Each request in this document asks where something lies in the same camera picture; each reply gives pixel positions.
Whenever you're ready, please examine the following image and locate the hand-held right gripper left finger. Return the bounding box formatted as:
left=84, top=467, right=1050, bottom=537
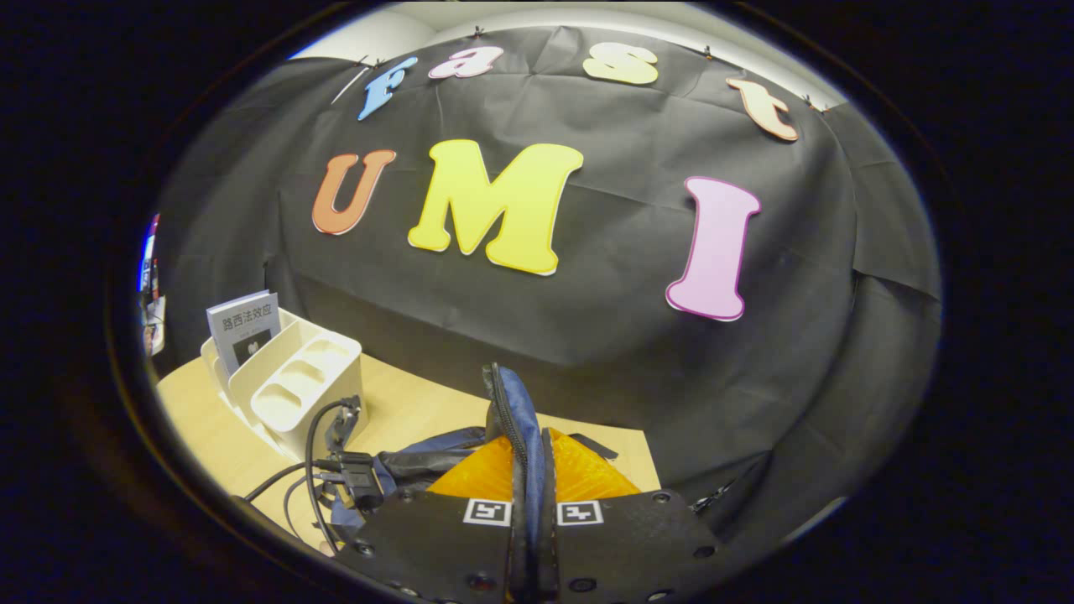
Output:
left=336, top=428, right=514, bottom=604

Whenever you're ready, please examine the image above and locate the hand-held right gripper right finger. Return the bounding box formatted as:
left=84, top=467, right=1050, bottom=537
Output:
left=541, top=428, right=727, bottom=604

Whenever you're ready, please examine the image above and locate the cream plastic bookshelf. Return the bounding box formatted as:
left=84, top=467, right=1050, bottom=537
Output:
left=200, top=309, right=368, bottom=461

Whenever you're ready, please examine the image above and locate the blue schoolbag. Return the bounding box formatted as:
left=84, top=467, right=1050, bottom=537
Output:
left=323, top=362, right=622, bottom=555

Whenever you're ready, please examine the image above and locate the grey book with dark picture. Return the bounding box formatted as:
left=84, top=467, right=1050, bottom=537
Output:
left=206, top=290, right=281, bottom=376

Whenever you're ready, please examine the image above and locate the black backdrop cloth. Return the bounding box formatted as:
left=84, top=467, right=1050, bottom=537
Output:
left=151, top=25, right=942, bottom=538

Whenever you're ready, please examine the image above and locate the colourful background clutter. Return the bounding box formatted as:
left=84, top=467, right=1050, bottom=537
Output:
left=137, top=214, right=167, bottom=357

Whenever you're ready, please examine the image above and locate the black cable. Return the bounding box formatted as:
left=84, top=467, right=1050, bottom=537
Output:
left=243, top=398, right=362, bottom=555

